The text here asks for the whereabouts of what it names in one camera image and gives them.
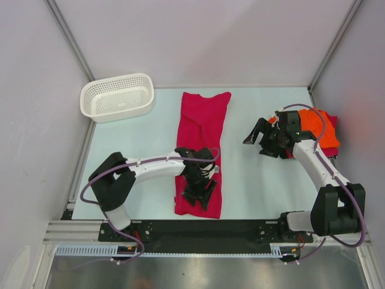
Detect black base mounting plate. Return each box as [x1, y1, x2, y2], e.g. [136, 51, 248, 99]
[98, 219, 313, 255]

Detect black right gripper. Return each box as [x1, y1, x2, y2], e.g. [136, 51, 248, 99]
[244, 117, 286, 158]

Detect magenta folded t shirt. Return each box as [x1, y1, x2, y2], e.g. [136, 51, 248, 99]
[298, 109, 340, 158]

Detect orange t shirt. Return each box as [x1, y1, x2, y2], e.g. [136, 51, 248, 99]
[268, 107, 341, 150]

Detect aluminium right corner post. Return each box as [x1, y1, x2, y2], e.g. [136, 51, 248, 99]
[307, 0, 366, 95]

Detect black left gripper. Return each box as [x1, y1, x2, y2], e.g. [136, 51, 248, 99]
[182, 172, 217, 211]

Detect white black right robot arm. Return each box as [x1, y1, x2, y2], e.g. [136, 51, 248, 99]
[243, 110, 366, 246]

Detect magenta t shirt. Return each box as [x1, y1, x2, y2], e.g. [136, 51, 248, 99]
[298, 109, 340, 158]
[174, 92, 232, 219]

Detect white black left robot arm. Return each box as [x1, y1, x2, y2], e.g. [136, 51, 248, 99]
[81, 148, 220, 241]

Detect white perforated plastic basket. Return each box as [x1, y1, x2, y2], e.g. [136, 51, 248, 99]
[80, 73, 155, 123]

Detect white slotted cable duct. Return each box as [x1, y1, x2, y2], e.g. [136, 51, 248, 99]
[55, 244, 283, 258]

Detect aluminium left corner post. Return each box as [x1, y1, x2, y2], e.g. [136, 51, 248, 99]
[43, 0, 96, 82]

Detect aluminium corner post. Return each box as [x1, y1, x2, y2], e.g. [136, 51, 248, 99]
[43, 0, 96, 82]
[307, 0, 366, 95]

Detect aluminium front frame rail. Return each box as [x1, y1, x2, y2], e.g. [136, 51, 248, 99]
[43, 220, 360, 246]

